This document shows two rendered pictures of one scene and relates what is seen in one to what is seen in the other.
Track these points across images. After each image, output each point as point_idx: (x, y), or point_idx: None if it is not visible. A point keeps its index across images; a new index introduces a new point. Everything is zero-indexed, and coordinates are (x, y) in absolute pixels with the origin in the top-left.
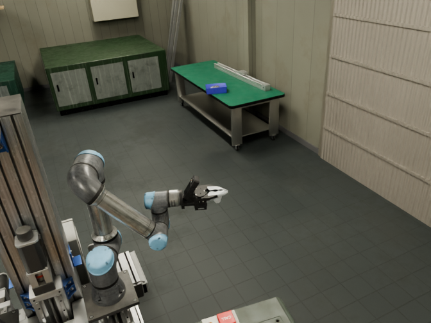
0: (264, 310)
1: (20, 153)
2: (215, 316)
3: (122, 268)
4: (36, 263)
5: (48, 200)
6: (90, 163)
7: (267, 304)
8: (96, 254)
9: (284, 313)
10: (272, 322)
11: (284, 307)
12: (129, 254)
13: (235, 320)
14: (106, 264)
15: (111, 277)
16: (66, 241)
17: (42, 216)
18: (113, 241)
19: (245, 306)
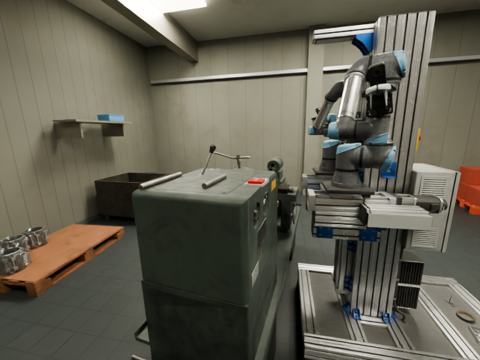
0: (242, 191)
1: (373, 52)
2: (265, 181)
3: (395, 206)
4: None
5: None
6: (374, 55)
7: (246, 193)
8: (350, 143)
9: (224, 196)
10: (226, 191)
11: (230, 198)
12: (420, 211)
13: (250, 183)
14: (339, 147)
15: (338, 161)
16: (396, 157)
17: None
18: (369, 146)
19: (258, 188)
